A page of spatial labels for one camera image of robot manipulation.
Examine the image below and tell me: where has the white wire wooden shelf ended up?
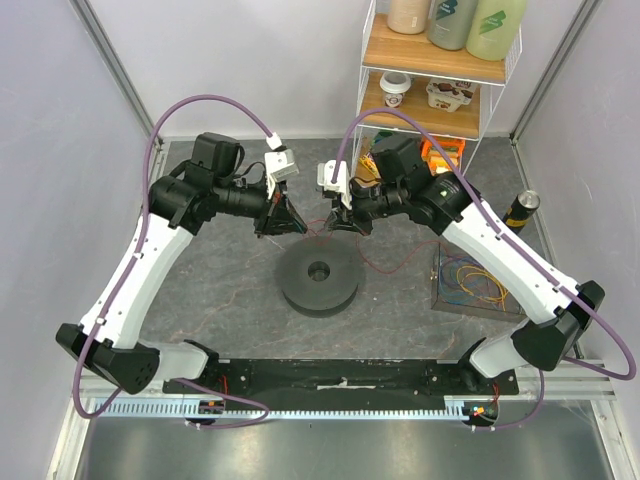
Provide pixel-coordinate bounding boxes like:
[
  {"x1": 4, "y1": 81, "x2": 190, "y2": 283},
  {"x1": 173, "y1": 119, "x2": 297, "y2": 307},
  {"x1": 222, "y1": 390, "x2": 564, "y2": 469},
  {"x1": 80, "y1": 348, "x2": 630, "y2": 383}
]
[{"x1": 349, "y1": 0, "x2": 524, "y2": 202}]

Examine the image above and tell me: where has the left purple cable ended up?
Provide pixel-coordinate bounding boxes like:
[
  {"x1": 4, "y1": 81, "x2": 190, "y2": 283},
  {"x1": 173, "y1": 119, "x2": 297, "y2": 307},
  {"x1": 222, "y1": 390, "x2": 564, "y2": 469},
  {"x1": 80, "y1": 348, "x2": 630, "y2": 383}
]
[{"x1": 72, "y1": 93, "x2": 282, "y2": 429}]

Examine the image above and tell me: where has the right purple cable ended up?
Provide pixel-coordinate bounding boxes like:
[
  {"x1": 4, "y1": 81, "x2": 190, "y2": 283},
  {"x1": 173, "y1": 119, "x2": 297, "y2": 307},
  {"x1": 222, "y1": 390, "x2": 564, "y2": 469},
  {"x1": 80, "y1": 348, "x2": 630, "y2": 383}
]
[{"x1": 334, "y1": 107, "x2": 637, "y2": 433}]

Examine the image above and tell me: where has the orange yellow snack box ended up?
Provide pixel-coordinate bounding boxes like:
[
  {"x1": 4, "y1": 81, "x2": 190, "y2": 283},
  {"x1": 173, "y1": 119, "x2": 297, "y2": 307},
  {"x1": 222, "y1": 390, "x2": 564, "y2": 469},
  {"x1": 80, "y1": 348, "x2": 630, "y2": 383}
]
[{"x1": 419, "y1": 137, "x2": 466, "y2": 176}]

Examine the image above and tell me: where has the red wire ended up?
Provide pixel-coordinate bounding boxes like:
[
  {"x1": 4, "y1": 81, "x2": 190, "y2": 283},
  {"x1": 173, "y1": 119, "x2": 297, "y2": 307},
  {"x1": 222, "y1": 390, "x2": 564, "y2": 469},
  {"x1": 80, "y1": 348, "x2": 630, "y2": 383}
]
[{"x1": 305, "y1": 219, "x2": 443, "y2": 275}]

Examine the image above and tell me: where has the grey slotted cable duct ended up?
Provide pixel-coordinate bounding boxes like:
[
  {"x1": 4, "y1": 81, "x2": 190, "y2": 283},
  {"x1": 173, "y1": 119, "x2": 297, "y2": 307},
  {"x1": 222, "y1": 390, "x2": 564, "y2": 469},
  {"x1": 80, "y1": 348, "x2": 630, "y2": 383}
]
[{"x1": 103, "y1": 397, "x2": 497, "y2": 422}]

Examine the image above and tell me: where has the black yellow drink can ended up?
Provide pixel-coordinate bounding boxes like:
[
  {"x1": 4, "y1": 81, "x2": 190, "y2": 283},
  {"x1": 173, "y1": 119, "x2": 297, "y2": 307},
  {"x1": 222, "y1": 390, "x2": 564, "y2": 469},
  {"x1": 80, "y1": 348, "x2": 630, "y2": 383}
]
[{"x1": 502, "y1": 190, "x2": 541, "y2": 235}]

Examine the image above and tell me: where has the white chocolate dessert tub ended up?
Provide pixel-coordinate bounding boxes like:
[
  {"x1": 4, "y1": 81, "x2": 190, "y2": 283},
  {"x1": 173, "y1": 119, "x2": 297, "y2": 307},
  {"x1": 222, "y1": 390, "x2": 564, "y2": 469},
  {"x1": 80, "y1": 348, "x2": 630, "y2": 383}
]
[{"x1": 426, "y1": 78, "x2": 478, "y2": 113}]

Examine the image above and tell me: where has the light green bottle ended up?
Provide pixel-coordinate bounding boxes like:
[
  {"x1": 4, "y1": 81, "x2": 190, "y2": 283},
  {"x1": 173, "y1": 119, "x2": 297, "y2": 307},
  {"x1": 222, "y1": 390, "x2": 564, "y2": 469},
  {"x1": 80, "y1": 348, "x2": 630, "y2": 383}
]
[{"x1": 466, "y1": 0, "x2": 528, "y2": 61}]

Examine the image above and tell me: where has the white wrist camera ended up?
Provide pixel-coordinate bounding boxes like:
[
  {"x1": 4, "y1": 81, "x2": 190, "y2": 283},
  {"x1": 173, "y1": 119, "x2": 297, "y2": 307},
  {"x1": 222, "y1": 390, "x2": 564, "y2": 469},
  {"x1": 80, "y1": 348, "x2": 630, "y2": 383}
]
[
  {"x1": 317, "y1": 160, "x2": 352, "y2": 210},
  {"x1": 264, "y1": 132, "x2": 299, "y2": 199}
]

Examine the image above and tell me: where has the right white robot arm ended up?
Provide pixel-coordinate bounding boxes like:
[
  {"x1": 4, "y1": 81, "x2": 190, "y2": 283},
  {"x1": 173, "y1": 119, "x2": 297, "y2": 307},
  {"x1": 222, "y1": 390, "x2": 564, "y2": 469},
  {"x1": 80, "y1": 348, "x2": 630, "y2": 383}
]
[{"x1": 317, "y1": 135, "x2": 605, "y2": 394}]

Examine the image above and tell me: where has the purple cable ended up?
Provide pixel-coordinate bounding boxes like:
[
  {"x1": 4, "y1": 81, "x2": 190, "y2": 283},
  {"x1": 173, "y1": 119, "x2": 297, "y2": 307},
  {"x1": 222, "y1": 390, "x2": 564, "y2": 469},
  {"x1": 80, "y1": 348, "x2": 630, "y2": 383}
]
[
  {"x1": 72, "y1": 93, "x2": 282, "y2": 429},
  {"x1": 334, "y1": 107, "x2": 637, "y2": 433}
]

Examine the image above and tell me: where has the yellow candy bag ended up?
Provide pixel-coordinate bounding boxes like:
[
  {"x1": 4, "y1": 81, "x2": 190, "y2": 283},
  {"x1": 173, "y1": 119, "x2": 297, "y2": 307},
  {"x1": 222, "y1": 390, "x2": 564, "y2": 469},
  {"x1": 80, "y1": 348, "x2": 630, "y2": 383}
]
[{"x1": 358, "y1": 153, "x2": 379, "y2": 179}]

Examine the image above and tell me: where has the beige bottle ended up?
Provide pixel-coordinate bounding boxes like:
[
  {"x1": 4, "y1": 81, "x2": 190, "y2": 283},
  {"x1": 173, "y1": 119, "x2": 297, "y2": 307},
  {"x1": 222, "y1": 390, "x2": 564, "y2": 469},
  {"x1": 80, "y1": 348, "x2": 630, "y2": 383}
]
[{"x1": 387, "y1": 0, "x2": 431, "y2": 35}]

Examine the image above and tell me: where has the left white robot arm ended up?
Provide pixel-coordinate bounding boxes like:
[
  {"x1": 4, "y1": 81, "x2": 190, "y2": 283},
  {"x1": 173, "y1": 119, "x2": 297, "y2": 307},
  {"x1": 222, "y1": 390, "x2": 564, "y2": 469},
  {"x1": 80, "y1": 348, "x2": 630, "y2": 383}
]
[{"x1": 56, "y1": 132, "x2": 307, "y2": 394}]

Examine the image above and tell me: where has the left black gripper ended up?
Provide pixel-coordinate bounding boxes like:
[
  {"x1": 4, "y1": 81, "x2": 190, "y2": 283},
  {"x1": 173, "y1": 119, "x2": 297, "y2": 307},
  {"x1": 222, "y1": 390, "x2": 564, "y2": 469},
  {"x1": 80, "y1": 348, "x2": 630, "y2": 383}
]
[{"x1": 215, "y1": 173, "x2": 308, "y2": 239}]

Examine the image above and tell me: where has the clear box of wires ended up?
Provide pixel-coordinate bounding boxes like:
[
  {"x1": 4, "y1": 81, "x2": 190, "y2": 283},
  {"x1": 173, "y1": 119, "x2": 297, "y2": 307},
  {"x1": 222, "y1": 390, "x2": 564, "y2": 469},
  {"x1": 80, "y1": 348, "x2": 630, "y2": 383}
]
[{"x1": 431, "y1": 244, "x2": 525, "y2": 324}]

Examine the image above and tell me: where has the white paper cup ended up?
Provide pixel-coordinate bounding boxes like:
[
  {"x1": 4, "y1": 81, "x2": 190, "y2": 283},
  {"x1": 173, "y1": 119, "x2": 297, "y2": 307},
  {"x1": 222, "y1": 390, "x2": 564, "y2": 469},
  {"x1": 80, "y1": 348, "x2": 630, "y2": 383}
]
[{"x1": 379, "y1": 71, "x2": 412, "y2": 108}]

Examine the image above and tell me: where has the blue green snack box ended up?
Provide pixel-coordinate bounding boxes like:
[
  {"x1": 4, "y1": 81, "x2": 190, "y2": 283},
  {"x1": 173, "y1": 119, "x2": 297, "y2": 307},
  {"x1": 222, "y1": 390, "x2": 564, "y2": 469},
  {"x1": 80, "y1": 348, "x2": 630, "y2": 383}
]
[{"x1": 371, "y1": 130, "x2": 394, "y2": 146}]

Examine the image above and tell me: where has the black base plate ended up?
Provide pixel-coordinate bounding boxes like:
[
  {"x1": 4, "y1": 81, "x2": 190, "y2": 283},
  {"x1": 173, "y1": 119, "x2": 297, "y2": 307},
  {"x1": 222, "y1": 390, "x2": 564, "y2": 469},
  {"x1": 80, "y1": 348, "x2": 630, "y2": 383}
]
[{"x1": 194, "y1": 359, "x2": 519, "y2": 411}]

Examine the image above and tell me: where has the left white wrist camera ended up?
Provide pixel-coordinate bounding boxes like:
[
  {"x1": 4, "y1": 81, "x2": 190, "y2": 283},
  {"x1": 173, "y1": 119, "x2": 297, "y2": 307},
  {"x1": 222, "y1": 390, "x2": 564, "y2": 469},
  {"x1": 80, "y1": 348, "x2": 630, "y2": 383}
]
[{"x1": 264, "y1": 132, "x2": 299, "y2": 199}]

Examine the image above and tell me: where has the grey green bottle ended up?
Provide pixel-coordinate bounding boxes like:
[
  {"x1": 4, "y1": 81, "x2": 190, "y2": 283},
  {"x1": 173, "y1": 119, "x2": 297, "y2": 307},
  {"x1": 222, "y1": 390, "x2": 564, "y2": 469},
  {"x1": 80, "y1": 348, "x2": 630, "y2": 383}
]
[{"x1": 428, "y1": 0, "x2": 478, "y2": 51}]

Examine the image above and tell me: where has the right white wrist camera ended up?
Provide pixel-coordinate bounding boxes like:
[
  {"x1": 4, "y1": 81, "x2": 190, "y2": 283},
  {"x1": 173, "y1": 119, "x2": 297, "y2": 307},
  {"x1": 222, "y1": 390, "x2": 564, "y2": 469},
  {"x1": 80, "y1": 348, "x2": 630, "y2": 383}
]
[{"x1": 317, "y1": 160, "x2": 352, "y2": 210}]

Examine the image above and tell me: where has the black cable spool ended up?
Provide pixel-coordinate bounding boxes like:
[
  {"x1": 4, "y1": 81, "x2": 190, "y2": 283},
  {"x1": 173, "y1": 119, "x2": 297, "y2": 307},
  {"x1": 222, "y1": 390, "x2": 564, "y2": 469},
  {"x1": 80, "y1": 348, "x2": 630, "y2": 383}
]
[{"x1": 275, "y1": 237, "x2": 365, "y2": 318}]

